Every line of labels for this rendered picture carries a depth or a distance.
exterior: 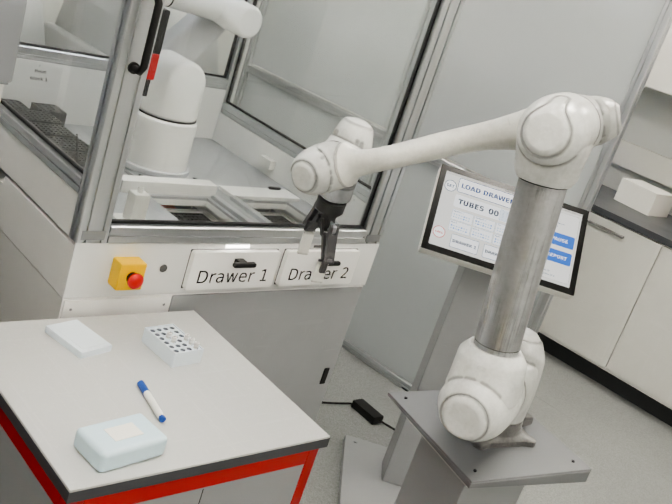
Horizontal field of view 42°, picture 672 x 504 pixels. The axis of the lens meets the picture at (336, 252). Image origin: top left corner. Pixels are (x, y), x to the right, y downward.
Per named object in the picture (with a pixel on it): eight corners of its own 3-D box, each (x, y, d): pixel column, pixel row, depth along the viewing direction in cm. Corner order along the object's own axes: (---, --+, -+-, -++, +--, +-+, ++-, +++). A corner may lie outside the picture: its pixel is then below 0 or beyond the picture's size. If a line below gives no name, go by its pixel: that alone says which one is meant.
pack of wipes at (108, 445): (136, 428, 173) (141, 409, 171) (165, 456, 168) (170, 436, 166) (70, 446, 161) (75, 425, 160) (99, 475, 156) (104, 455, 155)
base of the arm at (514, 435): (549, 446, 214) (557, 427, 212) (477, 450, 203) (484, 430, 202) (506, 406, 229) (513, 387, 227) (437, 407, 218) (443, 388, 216)
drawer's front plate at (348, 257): (350, 283, 268) (361, 251, 264) (277, 286, 248) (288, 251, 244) (346, 281, 269) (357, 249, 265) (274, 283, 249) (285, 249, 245)
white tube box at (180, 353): (200, 362, 205) (204, 348, 204) (171, 368, 199) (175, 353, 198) (169, 336, 212) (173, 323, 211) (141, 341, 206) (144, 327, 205)
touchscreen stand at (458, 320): (462, 556, 297) (580, 291, 264) (336, 518, 295) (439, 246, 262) (451, 474, 344) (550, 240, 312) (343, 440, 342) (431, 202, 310)
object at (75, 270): (365, 285, 276) (379, 244, 271) (62, 298, 205) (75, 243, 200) (205, 171, 337) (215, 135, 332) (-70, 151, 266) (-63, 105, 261)
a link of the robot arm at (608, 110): (540, 98, 196) (524, 100, 184) (623, 85, 188) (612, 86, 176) (547, 155, 198) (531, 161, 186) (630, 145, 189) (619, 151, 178)
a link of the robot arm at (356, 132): (331, 163, 224) (307, 174, 212) (349, 107, 217) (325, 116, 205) (367, 181, 221) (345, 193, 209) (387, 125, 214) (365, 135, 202)
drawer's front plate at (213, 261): (271, 287, 246) (282, 251, 242) (184, 290, 226) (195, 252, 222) (267, 284, 247) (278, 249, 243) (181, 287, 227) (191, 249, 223)
